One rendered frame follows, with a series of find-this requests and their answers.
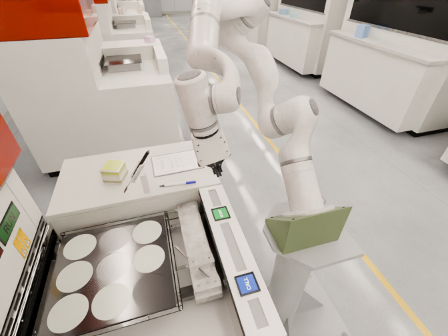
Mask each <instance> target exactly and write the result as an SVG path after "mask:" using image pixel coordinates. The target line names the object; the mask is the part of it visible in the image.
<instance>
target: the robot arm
mask: <svg viewBox="0 0 448 336"><path fill-rule="evenodd" d="M270 6H271V3H270V0H193V2H192V8H191V17H190V23H189V34H188V40H187V52H186V57H187V62H188V64H189V65H190V66H191V67H192V68H194V70H190V71H186V72H183V73H181V74H179V75H178V76H176V78H175V79H174V81H173V83H174V86H175V89H176V91H177V94H178V97H179V100H180V103H181V106H182V109H183V112H184V114H185V118H186V120H187V124H188V126H189V128H190V129H188V131H189V133H191V140H192V144H193V150H194V152H195V156H196V159H197V164H198V166H199V167H202V166H207V167H210V168H212V170H213V174H214V175H215V174H216V176H217V177H219V176H220V177H221V176H222V174H221V172H223V170H222V168H221V166H222V162H223V161H224V160H225V159H226V158H228V157H229V156H231V154H230V151H229V146H228V144H227V140H226V138H225V134H224V132H223V130H222V128H221V127H220V126H219V121H218V118H217V114H223V113H232V112H234V111H236V110H238V108H239V106H240V103H241V79H240V75H239V71H238V69H237V67H236V65H235V64H234V62H233V61H232V60H231V58H230V57H229V56H228V55H226V54H225V53H224V52H222V51H220V50H219V49H218V43H219V44H220V46H222V48H224V49H225V50H227V51H229V52H231V53H233V54H235V55H236V56H238V57H239V58H240V59H241V60H242V61H243V62H244V64H245V65H246V67H247V69H248V72H249V74H250V76H251V78H252V80H253V82H254V85H255V89H256V92H257V101H258V108H257V120H258V126H259V129H260V132H261V133H262V134H263V135H264V136H265V137H267V138H270V139H275V138H279V137H282V136H284V135H287V134H290V133H292V136H291V138H290V139H289V140H288V142H287V143H286V144H285V145H284V146H283V147H282V148H281V149H280V151H279V153H278V157H279V164H280V167H281V172H282V176H283V180H284V184H285V189H286V193H287V198H288V202H289V206H290V211H288V212H285V213H283V214H282V217H284V218H290V217H302V216H307V215H314V214H318V213H323V212H326V211H330V210H332V209H334V208H335V205H324V203H326V199H325V198H324V196H321V192H320V188H319V183H318V180H317V175H316V172H315V167H314V164H313V159H312V156H311V150H310V140H311V136H312V134H313V132H314V129H315V127H316V125H317V122H318V119H319V108H318V106H317V103H316V102H315V100H314V99H313V98H311V97H310V96H307V95H300V96H297V97H294V98H292V99H289V100H287V101H285V102H283V103H281V104H278V105H275V102H274V97H275V93H276V91H277V88H278V86H279V80H280V78H279V71H278V68H277V65H276V63H275V60H274V58H273V56H272V54H271V52H270V50H268V48H266V46H263V45H260V44H256V43H251V42H249V41H248V40H247V38H246V34H247V33H248V32H250V31H251V30H252V29H253V28H255V27H256V26H258V24H260V23H261V22H262V21H263V20H264V19H265V18H266V17H267V16H268V14H269V11H270ZM206 71H208V72H212V73H216V74H219V75H221V76H222V77H223V80H222V81H221V82H220V83H214V84H211V83H210V82H209V81H208V78H207V74H206ZM214 163H215V164H214Z"/></svg>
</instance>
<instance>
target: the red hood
mask: <svg viewBox="0 0 448 336"><path fill-rule="evenodd" d="M21 152H22V150H21V148H20V146H19V144H18V142H17V141H16V139H15V138H14V136H13V134H12V132H11V130H10V128H9V127H8V125H7V124H6V122H5V120H4V118H3V116H2V115H1V114H0V188H1V186H2V185H3V183H4V181H5V180H6V178H7V176H8V174H9V173H10V171H11V169H12V168H13V166H14V164H15V162H16V160H17V159H18V157H19V156H20V154H21Z"/></svg>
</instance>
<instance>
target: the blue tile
mask: <svg viewBox="0 0 448 336"><path fill-rule="evenodd" d="M237 282H238V285H239V288H240V291H241V294H244V293H248V292H251V291H255V290H258V287H257V284H256V282H255V280H254V278H253V275H252V274H250V275H246V276H242V277H238V278H237Z"/></svg>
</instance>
